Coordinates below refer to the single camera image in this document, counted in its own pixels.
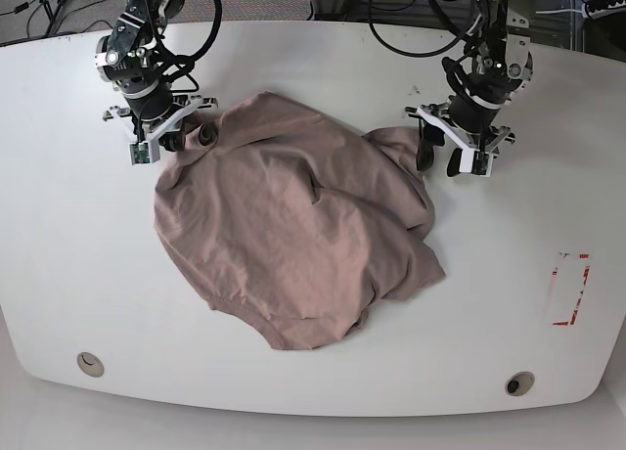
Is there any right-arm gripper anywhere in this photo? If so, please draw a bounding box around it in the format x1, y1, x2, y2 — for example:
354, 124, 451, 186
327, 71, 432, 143
103, 89, 216, 152

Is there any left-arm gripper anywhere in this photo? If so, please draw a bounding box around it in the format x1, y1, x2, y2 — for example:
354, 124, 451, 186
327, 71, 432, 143
404, 95, 515, 178

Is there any dusty pink T-shirt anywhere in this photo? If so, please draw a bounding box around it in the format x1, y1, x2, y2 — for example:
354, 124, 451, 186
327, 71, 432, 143
154, 92, 445, 350

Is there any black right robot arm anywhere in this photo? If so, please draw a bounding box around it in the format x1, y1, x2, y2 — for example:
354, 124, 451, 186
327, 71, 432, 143
95, 0, 222, 164

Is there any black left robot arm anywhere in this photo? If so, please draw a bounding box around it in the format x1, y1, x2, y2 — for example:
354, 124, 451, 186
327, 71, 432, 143
405, 0, 534, 177

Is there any red tape marking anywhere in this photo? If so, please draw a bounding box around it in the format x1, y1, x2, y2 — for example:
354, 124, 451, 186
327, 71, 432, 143
544, 252, 591, 327

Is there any white power strip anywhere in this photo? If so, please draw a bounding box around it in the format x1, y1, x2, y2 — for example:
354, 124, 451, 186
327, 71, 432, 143
582, 0, 625, 19

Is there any left table grommet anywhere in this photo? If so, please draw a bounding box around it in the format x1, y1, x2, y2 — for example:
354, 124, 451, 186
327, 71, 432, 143
76, 352, 105, 378

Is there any table grommet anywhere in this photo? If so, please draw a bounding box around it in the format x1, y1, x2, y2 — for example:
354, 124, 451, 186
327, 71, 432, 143
76, 352, 105, 378
505, 371, 535, 397

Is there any right table grommet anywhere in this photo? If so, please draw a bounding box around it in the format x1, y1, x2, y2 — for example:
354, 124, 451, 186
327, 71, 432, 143
505, 371, 535, 397

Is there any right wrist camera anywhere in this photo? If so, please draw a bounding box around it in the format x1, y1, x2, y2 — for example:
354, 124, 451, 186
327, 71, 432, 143
129, 140, 160, 165

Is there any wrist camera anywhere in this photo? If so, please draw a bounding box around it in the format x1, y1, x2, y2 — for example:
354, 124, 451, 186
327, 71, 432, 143
459, 149, 494, 177
129, 140, 160, 165

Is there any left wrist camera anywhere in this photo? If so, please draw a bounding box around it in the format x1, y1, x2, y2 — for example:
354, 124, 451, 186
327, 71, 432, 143
459, 149, 494, 177

